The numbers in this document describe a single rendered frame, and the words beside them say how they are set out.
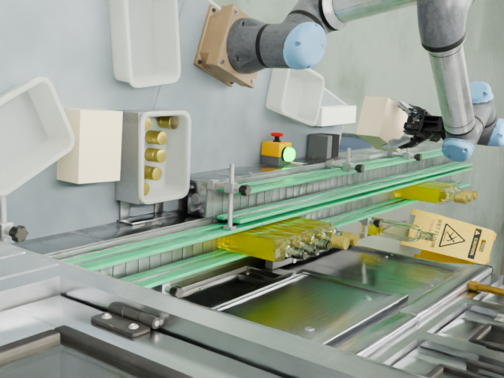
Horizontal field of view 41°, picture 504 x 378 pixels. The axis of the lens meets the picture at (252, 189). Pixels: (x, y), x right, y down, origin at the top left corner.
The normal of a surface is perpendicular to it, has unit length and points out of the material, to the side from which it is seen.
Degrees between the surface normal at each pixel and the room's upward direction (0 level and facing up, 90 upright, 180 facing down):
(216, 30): 90
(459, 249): 74
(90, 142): 0
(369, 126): 90
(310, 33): 9
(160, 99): 0
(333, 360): 90
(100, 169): 0
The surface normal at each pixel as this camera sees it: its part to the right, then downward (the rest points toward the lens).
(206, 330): -0.60, 0.11
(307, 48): 0.71, 0.23
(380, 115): -0.55, -0.23
